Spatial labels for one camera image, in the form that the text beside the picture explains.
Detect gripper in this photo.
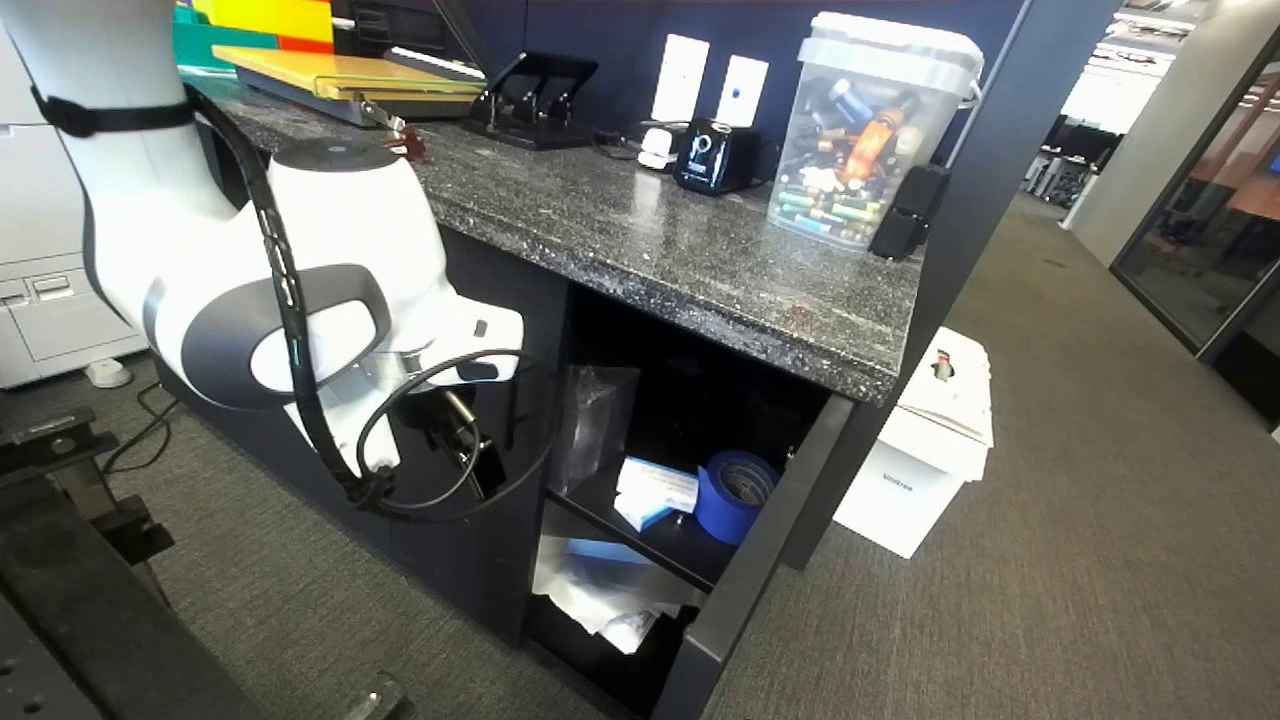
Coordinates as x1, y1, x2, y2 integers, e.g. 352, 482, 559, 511
392, 383, 508, 501

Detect dark cabinet door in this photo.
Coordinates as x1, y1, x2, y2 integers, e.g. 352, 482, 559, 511
653, 394, 857, 720
400, 228, 573, 647

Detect clear plastic bag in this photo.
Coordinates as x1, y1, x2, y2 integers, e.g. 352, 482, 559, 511
548, 364, 642, 497

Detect heap of plastic bags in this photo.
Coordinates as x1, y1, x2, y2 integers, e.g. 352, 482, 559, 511
531, 534, 703, 657

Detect white and blue box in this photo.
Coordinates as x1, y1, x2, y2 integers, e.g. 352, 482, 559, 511
613, 456, 701, 533

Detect blue tape roll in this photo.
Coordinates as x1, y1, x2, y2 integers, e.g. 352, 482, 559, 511
693, 449, 782, 547

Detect dark red staple remover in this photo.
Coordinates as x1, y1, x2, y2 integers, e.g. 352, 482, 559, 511
384, 124, 433, 164

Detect white charger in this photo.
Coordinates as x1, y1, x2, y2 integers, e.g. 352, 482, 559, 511
637, 124, 683, 172

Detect black hole punch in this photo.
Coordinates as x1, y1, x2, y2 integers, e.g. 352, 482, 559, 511
463, 51, 600, 152

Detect black pencil sharpener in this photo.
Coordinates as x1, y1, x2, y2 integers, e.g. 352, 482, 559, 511
673, 118, 763, 197

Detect paper trimmer with yellow board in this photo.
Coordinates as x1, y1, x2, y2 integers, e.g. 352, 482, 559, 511
211, 44, 488, 129

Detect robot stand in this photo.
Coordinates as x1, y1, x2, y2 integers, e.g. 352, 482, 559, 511
0, 408, 413, 720

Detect white cardboard box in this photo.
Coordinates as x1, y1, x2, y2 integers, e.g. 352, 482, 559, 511
833, 327, 997, 560

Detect white office printer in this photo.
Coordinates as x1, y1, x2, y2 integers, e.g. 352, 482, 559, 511
0, 28, 153, 391

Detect small black device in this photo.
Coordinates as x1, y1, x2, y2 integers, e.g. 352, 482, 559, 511
868, 164, 952, 262

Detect clear tub of batteries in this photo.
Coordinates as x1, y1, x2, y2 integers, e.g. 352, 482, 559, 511
767, 11, 986, 252

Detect stack of coloured paper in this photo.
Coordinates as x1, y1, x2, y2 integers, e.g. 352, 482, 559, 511
172, 0, 337, 57

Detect glass partition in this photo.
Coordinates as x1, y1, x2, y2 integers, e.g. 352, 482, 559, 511
1108, 28, 1280, 363

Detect silver door handle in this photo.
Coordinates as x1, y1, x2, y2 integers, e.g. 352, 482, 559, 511
443, 390, 483, 471

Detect black cable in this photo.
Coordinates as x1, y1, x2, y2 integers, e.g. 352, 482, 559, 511
98, 378, 183, 477

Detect white wall socket plate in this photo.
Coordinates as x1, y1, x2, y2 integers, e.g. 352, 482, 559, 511
715, 54, 771, 130
651, 34, 712, 124

